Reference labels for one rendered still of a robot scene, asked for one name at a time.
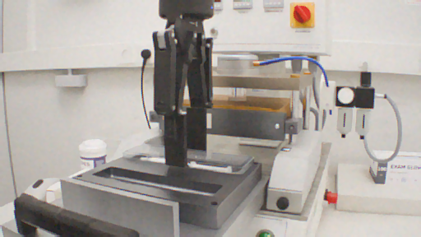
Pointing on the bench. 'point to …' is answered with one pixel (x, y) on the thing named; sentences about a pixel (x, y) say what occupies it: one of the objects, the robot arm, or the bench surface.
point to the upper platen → (234, 99)
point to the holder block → (179, 187)
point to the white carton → (396, 168)
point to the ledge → (373, 193)
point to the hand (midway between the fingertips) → (187, 138)
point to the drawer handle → (62, 220)
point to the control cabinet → (275, 41)
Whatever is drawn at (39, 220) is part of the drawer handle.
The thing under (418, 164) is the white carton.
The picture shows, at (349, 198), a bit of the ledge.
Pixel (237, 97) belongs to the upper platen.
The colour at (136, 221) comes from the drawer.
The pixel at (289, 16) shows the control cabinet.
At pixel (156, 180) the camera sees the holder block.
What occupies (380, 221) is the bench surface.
